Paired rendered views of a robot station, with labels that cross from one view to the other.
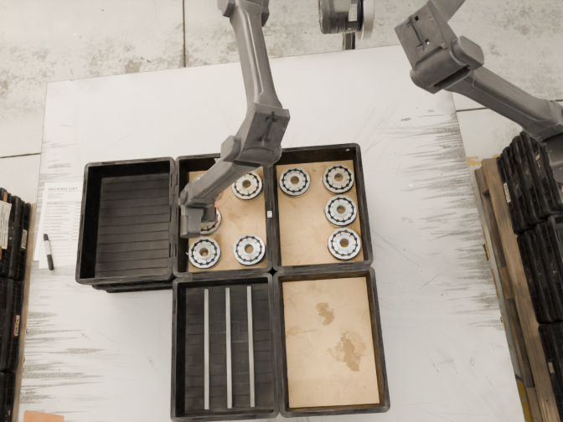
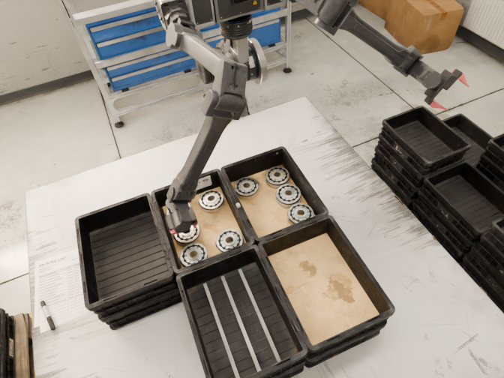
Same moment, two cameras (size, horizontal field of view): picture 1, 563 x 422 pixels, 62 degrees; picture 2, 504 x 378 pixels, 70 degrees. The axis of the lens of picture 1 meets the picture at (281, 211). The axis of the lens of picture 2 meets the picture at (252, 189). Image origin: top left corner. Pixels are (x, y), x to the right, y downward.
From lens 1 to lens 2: 53 cm
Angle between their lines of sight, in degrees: 24
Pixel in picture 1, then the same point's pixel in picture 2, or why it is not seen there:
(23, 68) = not seen: outside the picture
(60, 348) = not seen: outside the picture
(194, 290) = (194, 289)
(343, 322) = (325, 270)
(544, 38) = (361, 105)
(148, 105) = (114, 183)
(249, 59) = (205, 49)
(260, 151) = (232, 96)
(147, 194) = (131, 232)
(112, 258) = (113, 289)
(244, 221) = (217, 226)
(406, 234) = (340, 206)
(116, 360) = not seen: outside the picture
